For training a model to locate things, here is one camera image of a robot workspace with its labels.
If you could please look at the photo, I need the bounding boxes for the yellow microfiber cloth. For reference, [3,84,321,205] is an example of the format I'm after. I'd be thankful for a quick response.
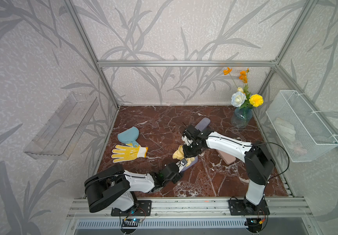
[173,146,190,165]

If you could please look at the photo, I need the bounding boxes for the blue-grey fabric eyeglass case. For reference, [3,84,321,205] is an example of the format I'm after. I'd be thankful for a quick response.
[181,157,198,172]

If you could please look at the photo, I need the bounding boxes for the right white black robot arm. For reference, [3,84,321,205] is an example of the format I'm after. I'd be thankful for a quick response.
[182,125,275,207]

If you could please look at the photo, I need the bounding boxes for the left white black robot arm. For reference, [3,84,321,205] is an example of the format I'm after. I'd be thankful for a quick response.
[84,160,187,213]

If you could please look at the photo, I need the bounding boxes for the pink eyeglass case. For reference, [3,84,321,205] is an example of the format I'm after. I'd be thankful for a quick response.
[217,150,236,165]

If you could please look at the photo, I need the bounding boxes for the yellow white work glove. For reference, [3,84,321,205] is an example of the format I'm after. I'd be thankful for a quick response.
[111,144,148,163]

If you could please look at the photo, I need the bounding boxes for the glass flower vase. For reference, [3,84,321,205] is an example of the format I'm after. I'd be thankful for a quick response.
[231,108,253,129]

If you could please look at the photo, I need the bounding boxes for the artificial flower bouquet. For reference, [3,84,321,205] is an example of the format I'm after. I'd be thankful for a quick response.
[231,68,264,109]

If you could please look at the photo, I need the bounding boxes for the white items in basket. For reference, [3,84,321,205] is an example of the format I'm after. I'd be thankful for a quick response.
[274,118,296,142]

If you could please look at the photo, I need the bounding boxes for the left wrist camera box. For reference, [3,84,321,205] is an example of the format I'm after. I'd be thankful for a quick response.
[176,158,188,172]

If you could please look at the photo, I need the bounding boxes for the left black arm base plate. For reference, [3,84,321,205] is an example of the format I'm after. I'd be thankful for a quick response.
[111,200,152,217]

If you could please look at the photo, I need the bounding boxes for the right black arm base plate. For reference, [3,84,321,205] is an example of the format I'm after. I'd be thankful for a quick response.
[228,197,270,216]

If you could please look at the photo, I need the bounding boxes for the aluminium front rail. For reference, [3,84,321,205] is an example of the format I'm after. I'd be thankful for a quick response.
[66,197,314,219]

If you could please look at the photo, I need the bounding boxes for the white wire mesh basket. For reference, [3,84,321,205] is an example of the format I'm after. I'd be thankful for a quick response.
[266,90,338,163]

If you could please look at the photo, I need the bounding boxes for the clear acrylic wall shelf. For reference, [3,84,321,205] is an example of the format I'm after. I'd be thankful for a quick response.
[23,92,99,161]

